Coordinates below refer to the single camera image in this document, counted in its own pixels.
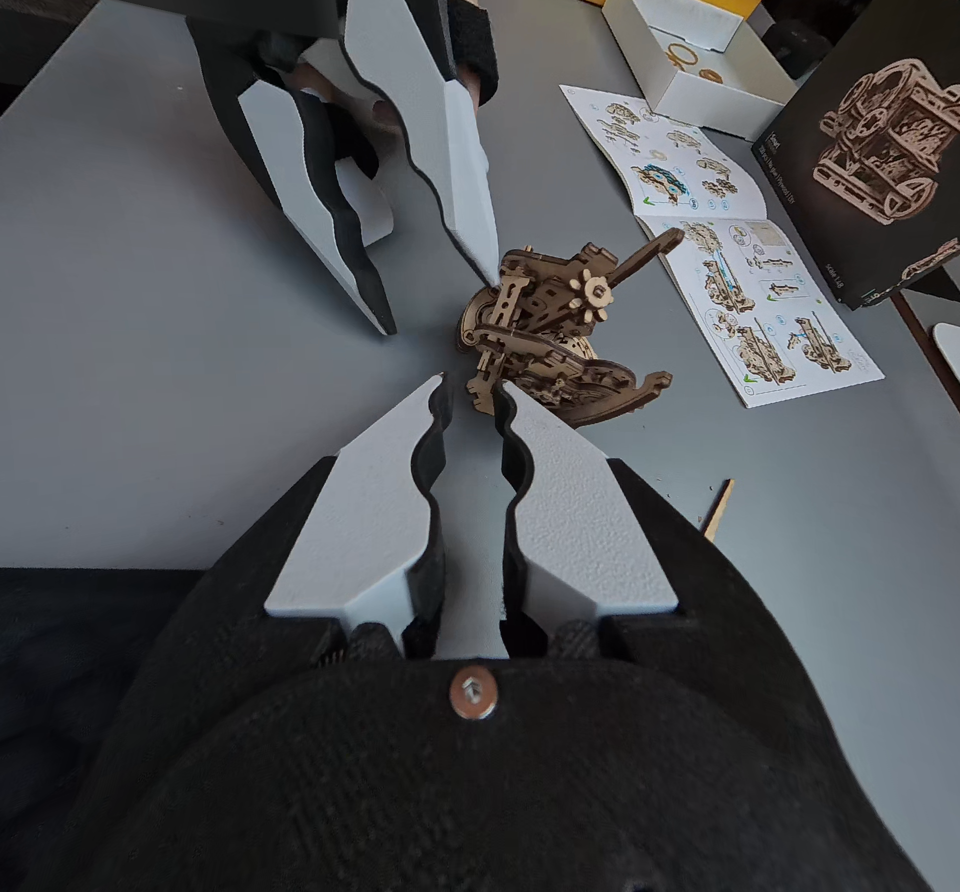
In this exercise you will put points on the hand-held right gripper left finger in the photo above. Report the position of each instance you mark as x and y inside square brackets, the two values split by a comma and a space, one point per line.
[360, 525]

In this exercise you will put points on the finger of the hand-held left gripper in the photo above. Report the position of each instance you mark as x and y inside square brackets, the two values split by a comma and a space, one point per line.
[420, 105]
[289, 172]

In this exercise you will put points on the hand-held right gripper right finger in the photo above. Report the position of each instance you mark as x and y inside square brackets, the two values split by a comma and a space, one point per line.
[592, 532]

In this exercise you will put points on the wooden mechanical model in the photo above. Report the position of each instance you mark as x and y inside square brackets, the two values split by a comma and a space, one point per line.
[540, 322]

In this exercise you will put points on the thin wooden stick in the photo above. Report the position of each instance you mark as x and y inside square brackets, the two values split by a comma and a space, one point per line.
[718, 506]

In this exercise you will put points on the white cardboard box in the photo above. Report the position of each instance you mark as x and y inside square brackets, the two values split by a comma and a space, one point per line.
[637, 15]

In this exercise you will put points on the white instruction booklet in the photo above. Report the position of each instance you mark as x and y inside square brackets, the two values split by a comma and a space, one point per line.
[750, 292]

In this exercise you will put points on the small wooden gear part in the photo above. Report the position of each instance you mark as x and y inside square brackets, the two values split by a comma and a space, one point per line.
[710, 74]

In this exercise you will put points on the black model kit box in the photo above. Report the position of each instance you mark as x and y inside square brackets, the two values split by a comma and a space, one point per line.
[825, 247]

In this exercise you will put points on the dark small object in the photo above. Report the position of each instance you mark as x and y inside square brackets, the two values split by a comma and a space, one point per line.
[799, 45]

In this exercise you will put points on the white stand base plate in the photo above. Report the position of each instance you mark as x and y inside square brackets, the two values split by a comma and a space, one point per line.
[951, 360]

